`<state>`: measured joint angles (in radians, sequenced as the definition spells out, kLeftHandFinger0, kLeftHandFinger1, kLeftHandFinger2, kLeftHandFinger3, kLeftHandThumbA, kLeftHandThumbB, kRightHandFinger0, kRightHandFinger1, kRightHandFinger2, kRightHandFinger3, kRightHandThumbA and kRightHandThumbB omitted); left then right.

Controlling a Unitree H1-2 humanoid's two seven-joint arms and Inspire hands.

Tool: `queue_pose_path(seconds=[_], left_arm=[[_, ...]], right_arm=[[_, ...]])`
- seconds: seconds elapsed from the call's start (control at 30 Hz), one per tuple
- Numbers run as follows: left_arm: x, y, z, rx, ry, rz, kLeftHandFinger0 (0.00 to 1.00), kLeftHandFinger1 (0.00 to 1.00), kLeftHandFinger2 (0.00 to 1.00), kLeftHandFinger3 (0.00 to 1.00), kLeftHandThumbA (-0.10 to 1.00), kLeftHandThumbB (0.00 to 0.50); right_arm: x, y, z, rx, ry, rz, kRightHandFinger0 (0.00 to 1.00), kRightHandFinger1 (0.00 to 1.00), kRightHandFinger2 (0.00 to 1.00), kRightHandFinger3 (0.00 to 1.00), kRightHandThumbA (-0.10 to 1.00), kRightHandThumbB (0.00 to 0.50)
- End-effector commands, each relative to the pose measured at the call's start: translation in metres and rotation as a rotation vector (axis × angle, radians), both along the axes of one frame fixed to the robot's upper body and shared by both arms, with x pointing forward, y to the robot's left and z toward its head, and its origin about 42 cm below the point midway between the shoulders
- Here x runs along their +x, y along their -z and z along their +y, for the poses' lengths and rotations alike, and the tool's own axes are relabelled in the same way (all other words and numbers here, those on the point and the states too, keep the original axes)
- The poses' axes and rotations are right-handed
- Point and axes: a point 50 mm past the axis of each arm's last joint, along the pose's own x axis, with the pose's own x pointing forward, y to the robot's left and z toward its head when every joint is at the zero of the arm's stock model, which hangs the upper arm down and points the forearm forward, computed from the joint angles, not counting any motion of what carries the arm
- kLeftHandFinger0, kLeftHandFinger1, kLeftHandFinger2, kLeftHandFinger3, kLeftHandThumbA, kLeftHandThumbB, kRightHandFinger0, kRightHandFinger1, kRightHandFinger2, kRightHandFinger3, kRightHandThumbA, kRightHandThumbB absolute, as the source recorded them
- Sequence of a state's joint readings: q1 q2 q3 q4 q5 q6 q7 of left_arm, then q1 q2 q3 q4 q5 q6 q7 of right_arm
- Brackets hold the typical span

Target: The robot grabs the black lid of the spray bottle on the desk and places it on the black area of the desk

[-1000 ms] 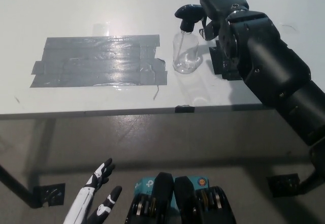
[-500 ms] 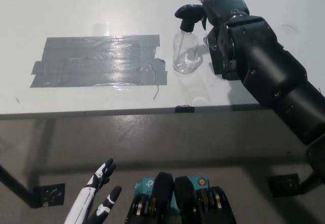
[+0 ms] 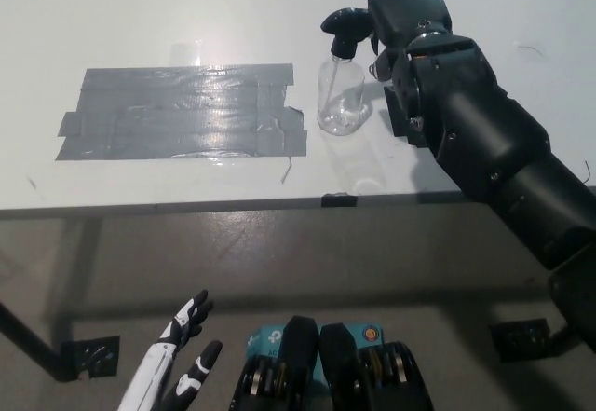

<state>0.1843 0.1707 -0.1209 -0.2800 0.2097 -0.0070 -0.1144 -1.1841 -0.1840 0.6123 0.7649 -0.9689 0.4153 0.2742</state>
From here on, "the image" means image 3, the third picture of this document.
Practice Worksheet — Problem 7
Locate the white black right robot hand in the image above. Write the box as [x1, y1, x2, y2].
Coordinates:
[360, 0, 452, 81]

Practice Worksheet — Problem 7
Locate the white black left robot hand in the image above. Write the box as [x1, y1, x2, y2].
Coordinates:
[118, 289, 224, 411]

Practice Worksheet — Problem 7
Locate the black spray trigger lid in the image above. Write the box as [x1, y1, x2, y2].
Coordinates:
[319, 6, 381, 65]

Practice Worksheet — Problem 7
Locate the clear plastic bottle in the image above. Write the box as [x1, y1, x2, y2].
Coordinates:
[316, 54, 366, 137]

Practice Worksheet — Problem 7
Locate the black tape square patch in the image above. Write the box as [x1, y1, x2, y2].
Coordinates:
[384, 87, 420, 140]

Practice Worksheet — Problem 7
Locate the teal box with logo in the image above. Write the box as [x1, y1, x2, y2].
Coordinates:
[246, 322, 386, 387]

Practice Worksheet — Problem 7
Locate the thin dark hair strand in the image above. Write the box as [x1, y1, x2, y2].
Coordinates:
[515, 43, 544, 61]

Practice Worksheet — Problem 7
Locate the black metal table leg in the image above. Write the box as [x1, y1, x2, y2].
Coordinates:
[0, 296, 78, 384]
[547, 325, 573, 346]

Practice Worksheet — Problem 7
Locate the grey duct tape patch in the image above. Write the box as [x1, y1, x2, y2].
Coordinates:
[54, 62, 308, 163]

